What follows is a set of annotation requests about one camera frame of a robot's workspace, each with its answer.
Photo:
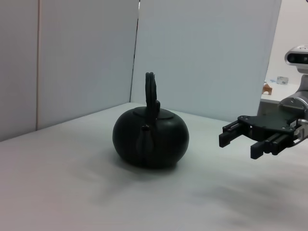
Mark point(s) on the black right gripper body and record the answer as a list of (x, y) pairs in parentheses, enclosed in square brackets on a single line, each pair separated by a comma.
[(272, 125)]

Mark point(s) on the white background table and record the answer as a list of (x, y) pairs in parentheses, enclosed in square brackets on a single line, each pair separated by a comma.
[(284, 92)]

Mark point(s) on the small brown wooden object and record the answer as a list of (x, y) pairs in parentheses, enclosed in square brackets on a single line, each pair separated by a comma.
[(267, 89)]

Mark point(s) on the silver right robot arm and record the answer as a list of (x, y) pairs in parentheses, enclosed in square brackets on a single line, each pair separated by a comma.
[(297, 101)]

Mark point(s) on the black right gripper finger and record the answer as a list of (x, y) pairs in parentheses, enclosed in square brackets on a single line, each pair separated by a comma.
[(261, 149), (226, 139)]

